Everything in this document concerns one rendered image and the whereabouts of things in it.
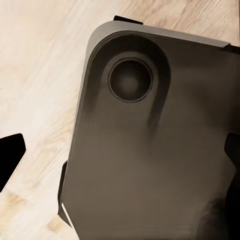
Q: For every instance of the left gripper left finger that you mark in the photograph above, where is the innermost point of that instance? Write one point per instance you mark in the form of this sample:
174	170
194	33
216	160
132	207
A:
12	149

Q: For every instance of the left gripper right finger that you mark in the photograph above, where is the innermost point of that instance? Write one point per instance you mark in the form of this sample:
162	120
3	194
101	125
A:
232	149

